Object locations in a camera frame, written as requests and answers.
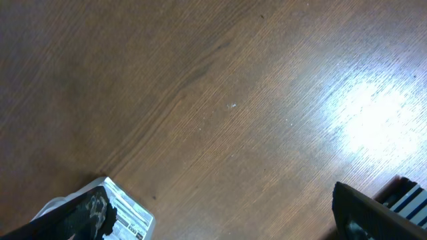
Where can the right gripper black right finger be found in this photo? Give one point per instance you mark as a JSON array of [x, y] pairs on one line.
[[358, 216]]

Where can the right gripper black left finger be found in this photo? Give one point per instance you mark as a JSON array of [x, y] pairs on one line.
[[89, 216]]

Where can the clear plastic container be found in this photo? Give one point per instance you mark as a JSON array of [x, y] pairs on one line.
[[133, 221]]

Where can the black white striped object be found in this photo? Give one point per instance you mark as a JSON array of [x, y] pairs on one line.
[[408, 199]]

